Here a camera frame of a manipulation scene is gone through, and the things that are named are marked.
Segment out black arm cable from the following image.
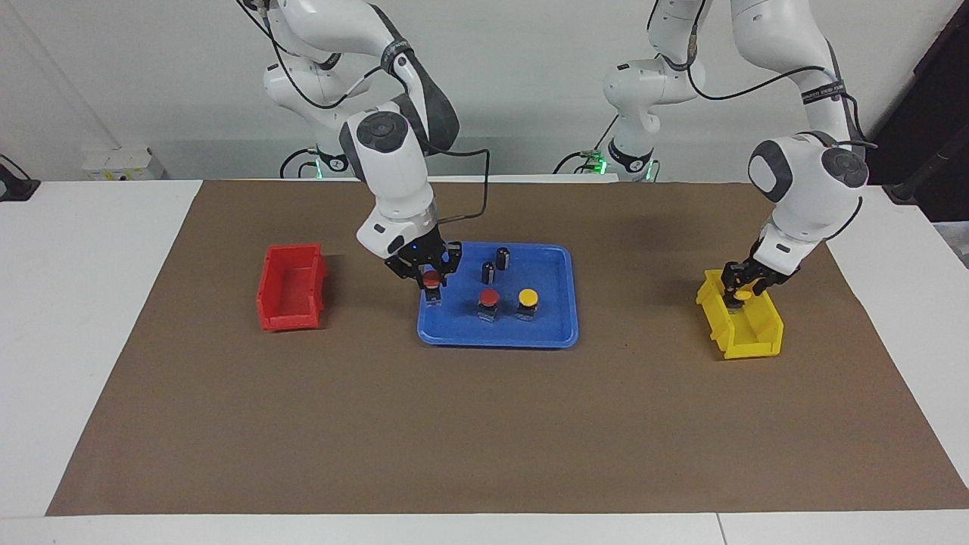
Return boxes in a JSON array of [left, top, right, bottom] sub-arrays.
[[647, 0, 879, 241], [236, 0, 491, 225]]

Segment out brown table mat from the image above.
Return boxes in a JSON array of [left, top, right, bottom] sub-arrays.
[[45, 180, 969, 517]]

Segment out black backdrop panel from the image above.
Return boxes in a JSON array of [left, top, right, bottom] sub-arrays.
[[865, 0, 969, 186]]

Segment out black desk device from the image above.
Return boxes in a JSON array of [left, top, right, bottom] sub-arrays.
[[0, 154, 41, 202]]

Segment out black base cable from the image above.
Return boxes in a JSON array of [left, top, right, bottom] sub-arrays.
[[279, 148, 322, 179], [553, 114, 618, 175]]

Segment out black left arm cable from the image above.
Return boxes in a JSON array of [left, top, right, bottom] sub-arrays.
[[647, 0, 879, 241]]

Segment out black stand pole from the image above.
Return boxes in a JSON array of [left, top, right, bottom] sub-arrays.
[[888, 132, 969, 205]]

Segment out white socket box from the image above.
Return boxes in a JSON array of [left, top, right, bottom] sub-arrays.
[[82, 147, 165, 182]]

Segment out yellow plastic bin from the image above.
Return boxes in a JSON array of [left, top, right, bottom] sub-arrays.
[[696, 269, 785, 360]]

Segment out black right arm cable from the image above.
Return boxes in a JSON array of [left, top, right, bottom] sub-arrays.
[[236, 0, 491, 225]]

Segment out red plastic bin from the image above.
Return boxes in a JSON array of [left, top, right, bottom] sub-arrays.
[[256, 243, 329, 333]]

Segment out blue plastic tray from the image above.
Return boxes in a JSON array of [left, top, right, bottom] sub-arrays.
[[417, 241, 581, 349]]

